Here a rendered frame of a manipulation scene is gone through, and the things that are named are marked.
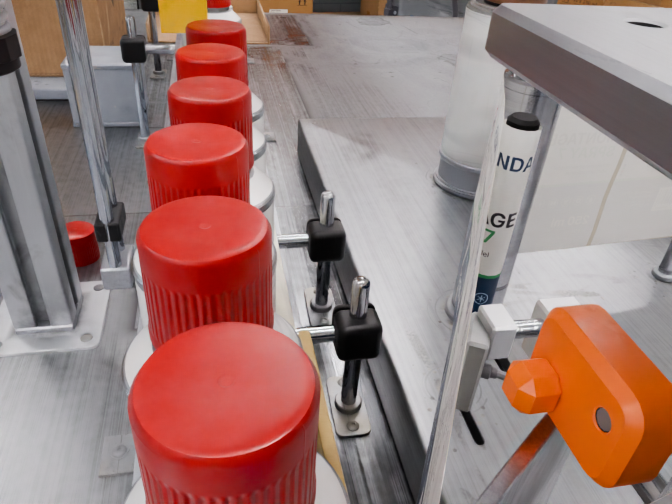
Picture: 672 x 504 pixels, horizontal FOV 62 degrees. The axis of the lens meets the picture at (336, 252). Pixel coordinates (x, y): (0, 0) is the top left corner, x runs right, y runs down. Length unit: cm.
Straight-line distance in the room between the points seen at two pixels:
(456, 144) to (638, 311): 23
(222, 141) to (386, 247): 34
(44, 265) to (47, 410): 11
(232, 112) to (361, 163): 44
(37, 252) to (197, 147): 30
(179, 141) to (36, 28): 87
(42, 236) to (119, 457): 17
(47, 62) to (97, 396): 70
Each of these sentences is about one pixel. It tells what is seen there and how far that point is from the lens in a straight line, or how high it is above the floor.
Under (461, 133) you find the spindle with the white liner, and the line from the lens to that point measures 59.
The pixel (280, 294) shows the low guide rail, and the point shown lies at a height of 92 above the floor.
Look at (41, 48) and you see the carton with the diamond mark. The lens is 106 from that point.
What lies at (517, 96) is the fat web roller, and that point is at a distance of 36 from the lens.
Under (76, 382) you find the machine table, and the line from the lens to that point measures 47.
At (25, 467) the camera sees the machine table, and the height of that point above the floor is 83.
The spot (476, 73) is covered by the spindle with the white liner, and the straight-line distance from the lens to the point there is 57.
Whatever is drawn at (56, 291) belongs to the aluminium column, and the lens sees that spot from 49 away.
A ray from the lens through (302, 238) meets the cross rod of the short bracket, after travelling 46.
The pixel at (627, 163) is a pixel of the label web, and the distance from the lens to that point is 48.
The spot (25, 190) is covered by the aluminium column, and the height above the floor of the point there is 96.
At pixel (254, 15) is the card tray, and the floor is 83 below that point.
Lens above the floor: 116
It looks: 34 degrees down
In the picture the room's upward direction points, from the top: 4 degrees clockwise
